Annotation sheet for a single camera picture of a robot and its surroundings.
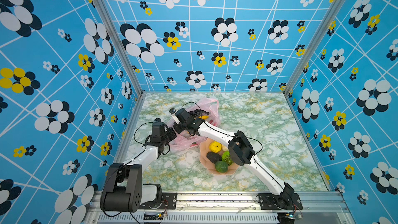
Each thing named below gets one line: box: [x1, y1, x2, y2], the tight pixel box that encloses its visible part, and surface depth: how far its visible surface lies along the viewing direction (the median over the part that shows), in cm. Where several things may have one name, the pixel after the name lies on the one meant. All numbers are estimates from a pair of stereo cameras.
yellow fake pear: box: [208, 141, 223, 153], surface depth 86 cm
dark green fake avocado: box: [206, 151, 222, 164], surface depth 84 cm
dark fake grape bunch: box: [188, 109, 210, 118], surface depth 104 cm
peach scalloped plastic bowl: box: [199, 137, 240, 175], surface depth 84 cm
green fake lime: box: [214, 160, 229, 174], surface depth 79 cm
